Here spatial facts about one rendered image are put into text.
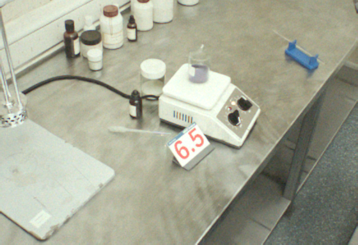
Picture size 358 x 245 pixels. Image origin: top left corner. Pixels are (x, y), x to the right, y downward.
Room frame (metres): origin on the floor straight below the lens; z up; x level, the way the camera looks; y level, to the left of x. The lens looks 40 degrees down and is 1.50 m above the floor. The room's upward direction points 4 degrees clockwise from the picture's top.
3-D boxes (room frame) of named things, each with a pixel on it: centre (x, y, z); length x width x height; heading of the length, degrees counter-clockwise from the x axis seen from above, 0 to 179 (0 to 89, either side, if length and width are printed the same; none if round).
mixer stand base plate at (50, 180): (0.64, 0.33, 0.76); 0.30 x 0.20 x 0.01; 59
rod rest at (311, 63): (1.11, -0.28, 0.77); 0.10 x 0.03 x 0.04; 40
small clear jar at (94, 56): (1.00, 0.27, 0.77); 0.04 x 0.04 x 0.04
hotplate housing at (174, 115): (0.84, -0.02, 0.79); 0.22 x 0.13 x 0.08; 68
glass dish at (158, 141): (0.74, 0.07, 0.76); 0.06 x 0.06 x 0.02
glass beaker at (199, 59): (0.87, 0.00, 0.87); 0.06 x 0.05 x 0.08; 168
